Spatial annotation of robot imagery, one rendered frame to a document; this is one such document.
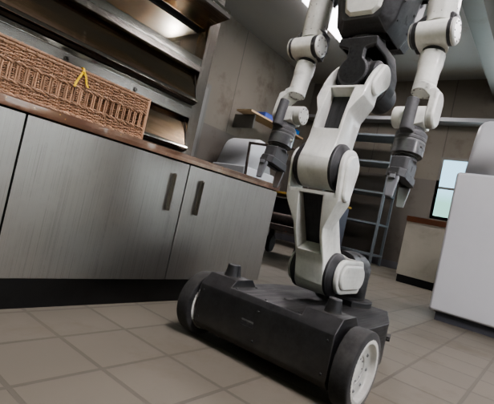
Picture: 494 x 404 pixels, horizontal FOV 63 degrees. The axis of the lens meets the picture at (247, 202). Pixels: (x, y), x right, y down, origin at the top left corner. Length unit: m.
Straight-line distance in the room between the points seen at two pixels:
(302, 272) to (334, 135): 0.44
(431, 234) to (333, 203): 3.85
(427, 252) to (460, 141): 2.94
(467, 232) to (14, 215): 2.48
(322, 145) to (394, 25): 0.46
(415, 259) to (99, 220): 4.14
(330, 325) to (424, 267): 4.00
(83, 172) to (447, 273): 2.29
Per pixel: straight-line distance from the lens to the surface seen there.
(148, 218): 1.47
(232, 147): 6.12
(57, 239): 1.31
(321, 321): 1.06
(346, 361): 1.01
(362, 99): 1.31
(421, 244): 5.03
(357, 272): 1.40
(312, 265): 1.30
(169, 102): 2.19
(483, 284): 2.87
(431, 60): 1.35
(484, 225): 2.88
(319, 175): 1.21
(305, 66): 1.54
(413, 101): 1.25
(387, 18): 1.44
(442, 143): 7.55
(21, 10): 1.85
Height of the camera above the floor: 0.42
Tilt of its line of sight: 1 degrees up
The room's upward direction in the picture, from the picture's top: 12 degrees clockwise
